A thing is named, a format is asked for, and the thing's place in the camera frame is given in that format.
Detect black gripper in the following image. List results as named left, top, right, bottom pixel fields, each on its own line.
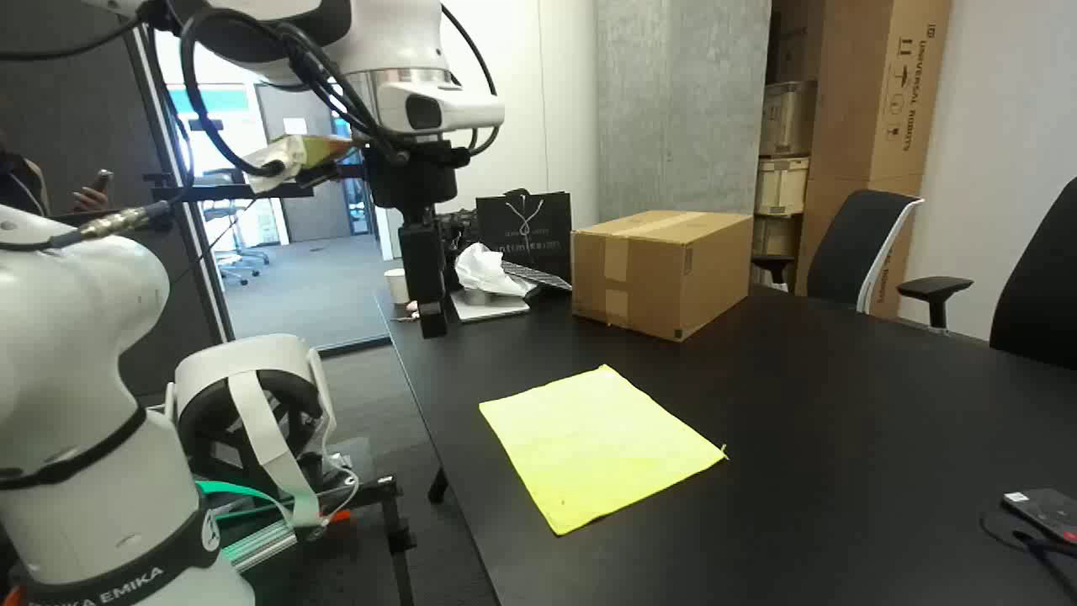
left=366, top=142, right=469, bottom=336

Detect yellow towel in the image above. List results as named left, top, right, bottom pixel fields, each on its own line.
left=477, top=364, right=728, bottom=535

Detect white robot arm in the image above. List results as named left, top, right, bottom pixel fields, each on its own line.
left=0, top=0, right=506, bottom=606

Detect white VR headset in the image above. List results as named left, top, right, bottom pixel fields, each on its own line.
left=165, top=334, right=343, bottom=528

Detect brown cardboard box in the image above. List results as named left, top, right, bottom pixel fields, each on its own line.
left=571, top=209, right=754, bottom=342

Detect stacked small cardboard boxes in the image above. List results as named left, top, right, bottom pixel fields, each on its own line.
left=758, top=79, right=813, bottom=255

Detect person in background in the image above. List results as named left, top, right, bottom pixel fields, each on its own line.
left=0, top=149, right=111, bottom=226

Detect tall cardboard box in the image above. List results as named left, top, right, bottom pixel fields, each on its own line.
left=771, top=0, right=951, bottom=292

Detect black office chair near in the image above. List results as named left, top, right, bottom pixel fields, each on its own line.
left=988, top=179, right=1077, bottom=368

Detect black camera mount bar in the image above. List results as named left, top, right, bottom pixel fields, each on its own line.
left=151, top=162, right=366, bottom=201

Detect black office chair white frame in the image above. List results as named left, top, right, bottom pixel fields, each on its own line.
left=804, top=188, right=920, bottom=313

